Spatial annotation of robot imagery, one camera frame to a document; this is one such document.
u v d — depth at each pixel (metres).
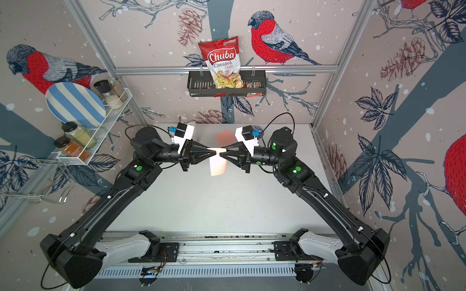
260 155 0.52
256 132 0.48
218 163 0.58
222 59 0.80
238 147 0.55
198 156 0.57
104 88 0.79
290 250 0.66
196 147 0.54
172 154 0.53
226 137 1.15
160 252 0.70
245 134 0.47
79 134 0.65
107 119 0.76
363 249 0.37
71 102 0.70
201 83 0.95
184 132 0.48
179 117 1.07
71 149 0.62
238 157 0.55
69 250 0.37
